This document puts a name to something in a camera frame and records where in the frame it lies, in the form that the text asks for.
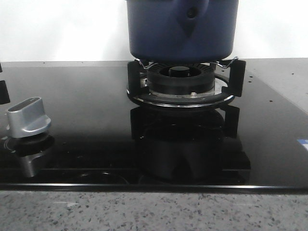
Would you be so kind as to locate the black glass gas cooktop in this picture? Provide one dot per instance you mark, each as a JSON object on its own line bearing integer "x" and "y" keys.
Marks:
{"x": 99, "y": 140}

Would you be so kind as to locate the blue cooking pot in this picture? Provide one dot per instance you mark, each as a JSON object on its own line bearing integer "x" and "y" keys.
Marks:
{"x": 181, "y": 31}

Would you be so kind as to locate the black gas burner head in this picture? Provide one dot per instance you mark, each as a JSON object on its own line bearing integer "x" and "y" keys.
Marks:
{"x": 181, "y": 79}

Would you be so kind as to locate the black pot support grate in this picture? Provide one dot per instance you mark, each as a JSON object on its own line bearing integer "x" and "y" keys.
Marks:
{"x": 228, "y": 84}

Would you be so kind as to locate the silver stove knob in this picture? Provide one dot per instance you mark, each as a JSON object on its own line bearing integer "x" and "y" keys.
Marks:
{"x": 27, "y": 118}

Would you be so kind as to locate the blue label sticker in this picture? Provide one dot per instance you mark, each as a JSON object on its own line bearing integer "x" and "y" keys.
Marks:
{"x": 304, "y": 143}

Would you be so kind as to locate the left black pot support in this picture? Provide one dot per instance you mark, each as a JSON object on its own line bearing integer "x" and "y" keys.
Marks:
{"x": 4, "y": 95}

